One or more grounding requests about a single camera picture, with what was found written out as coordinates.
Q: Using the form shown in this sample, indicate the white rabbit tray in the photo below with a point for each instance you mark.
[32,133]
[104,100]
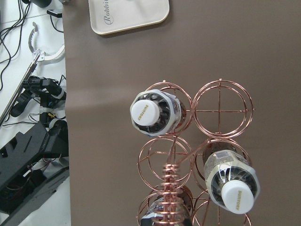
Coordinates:
[111,16]

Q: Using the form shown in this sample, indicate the black device housing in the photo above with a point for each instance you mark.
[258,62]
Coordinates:
[32,167]

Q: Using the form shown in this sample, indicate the tea bottle white cap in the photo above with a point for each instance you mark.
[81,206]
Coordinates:
[155,112]

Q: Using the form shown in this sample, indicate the copper wire bottle basket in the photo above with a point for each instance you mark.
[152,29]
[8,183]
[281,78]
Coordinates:
[219,112]

